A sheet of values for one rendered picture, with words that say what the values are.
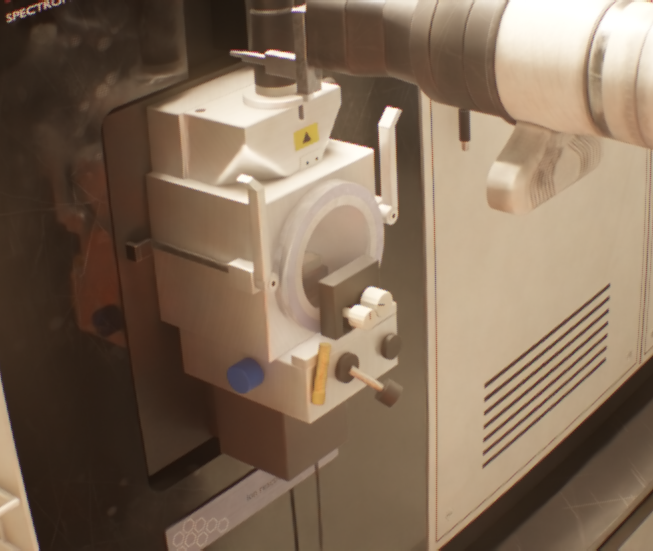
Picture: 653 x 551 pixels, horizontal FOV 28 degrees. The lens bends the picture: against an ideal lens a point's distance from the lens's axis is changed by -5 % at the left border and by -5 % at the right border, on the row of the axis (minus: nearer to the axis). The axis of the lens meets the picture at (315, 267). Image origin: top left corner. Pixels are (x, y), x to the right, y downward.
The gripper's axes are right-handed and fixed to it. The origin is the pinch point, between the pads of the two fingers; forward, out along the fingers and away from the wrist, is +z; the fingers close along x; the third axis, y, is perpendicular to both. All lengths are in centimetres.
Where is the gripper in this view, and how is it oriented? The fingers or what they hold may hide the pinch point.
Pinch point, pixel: (263, 41)
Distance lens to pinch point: 77.1
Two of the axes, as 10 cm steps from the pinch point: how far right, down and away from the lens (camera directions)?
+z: -7.7, -2.4, 5.9
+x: -6.4, 3.6, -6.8
